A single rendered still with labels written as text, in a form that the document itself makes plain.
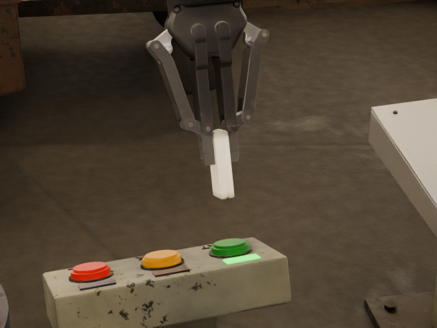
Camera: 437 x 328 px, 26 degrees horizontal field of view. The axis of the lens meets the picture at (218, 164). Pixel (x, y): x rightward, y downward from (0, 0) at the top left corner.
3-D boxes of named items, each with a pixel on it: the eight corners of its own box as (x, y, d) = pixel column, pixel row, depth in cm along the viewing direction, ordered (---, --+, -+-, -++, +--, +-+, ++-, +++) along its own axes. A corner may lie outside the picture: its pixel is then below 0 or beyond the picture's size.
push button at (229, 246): (255, 259, 99) (253, 243, 99) (218, 265, 98) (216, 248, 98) (243, 252, 103) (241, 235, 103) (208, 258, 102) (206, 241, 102)
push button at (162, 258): (186, 271, 97) (184, 254, 97) (148, 278, 96) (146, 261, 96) (177, 263, 101) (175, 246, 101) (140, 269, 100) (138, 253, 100)
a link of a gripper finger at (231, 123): (205, 24, 99) (218, 22, 99) (218, 130, 100) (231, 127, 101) (215, 23, 95) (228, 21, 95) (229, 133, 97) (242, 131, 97)
